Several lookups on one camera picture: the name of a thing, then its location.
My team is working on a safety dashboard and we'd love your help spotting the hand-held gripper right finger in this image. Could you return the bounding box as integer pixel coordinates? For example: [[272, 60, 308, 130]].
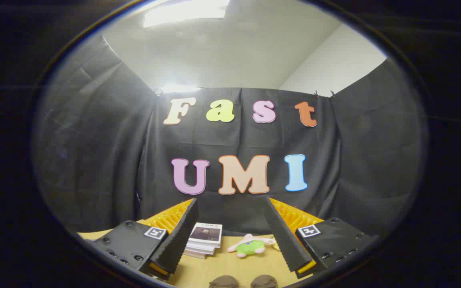
[[263, 197, 379, 279]]

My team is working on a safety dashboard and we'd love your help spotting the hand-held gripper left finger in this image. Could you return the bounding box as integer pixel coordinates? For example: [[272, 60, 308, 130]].
[[82, 198, 199, 280]]

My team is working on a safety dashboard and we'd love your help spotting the brown fuzzy shoe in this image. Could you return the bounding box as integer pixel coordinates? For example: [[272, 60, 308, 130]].
[[208, 275, 239, 288], [251, 274, 278, 288]]

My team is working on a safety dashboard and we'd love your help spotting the white book with dark cover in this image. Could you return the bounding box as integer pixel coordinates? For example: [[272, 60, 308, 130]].
[[188, 222, 223, 245]]

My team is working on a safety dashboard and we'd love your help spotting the green and pink plush toy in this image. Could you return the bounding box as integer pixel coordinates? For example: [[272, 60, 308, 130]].
[[227, 234, 276, 258]]

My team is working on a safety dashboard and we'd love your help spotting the black backdrop cloth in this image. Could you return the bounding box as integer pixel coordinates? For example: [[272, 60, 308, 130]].
[[32, 35, 429, 236]]

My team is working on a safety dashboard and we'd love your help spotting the ceiling light panel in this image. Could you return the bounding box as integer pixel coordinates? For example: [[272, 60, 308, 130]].
[[142, 0, 231, 28]]

